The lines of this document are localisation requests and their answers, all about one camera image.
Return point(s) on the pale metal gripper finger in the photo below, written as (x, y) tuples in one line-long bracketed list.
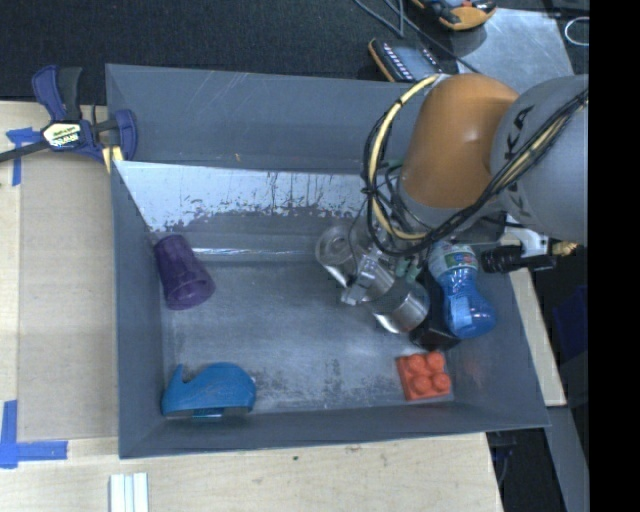
[(361, 272), (356, 296)]

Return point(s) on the clear glass cup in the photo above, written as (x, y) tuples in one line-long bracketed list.
[(334, 250)]

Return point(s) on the grey metal bin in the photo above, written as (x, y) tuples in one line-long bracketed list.
[(280, 330)]

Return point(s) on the blue plastic bottle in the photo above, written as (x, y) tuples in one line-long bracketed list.
[(462, 300)]

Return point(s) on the orange toy building brick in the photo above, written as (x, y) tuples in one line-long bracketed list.
[(424, 376)]

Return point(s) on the blue toy whale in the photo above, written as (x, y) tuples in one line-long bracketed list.
[(212, 390)]

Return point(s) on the purple plastic cup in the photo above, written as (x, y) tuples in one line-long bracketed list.
[(182, 272)]

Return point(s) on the black cylinder on white bracket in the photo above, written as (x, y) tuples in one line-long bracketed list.
[(505, 259)]

